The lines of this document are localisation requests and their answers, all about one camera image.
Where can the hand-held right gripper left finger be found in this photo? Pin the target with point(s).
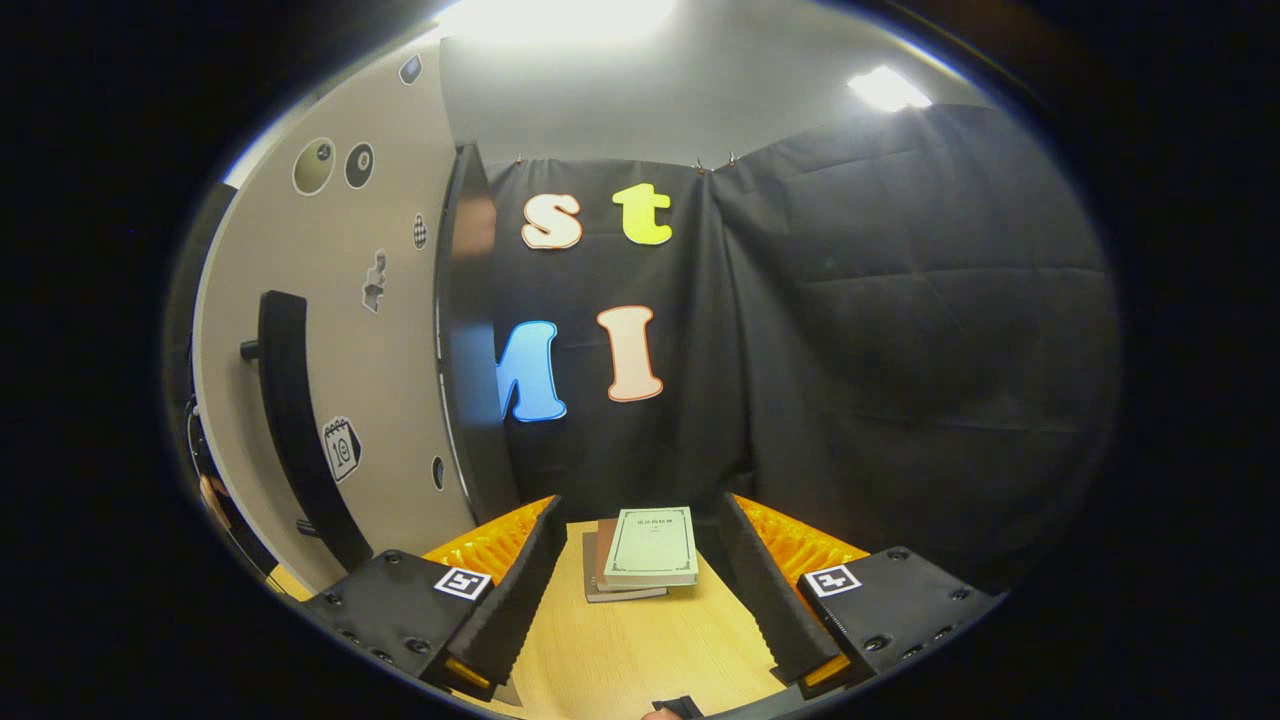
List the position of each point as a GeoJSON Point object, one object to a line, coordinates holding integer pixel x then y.
{"type": "Point", "coordinates": [520, 590]}

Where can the green book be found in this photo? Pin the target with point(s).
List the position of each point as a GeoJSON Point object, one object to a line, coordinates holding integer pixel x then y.
{"type": "Point", "coordinates": [652, 545]}

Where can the large ceiling light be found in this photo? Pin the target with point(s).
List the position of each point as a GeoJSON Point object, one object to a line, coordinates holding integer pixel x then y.
{"type": "Point", "coordinates": [560, 18]}

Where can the black backdrop cloth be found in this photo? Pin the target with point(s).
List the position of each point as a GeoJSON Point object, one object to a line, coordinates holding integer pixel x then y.
{"type": "Point", "coordinates": [900, 350]}

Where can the small ceiling light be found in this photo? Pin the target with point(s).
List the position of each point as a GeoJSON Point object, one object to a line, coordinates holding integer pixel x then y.
{"type": "Point", "coordinates": [888, 90]}

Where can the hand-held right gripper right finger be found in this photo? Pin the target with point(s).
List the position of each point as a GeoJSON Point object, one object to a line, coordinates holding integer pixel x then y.
{"type": "Point", "coordinates": [765, 590]}

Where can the brown book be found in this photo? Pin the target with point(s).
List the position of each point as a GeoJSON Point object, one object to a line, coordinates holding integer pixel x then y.
{"type": "Point", "coordinates": [604, 560]}

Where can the beige cabinet door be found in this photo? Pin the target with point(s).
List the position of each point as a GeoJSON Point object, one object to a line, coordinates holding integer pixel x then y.
{"type": "Point", "coordinates": [350, 350]}

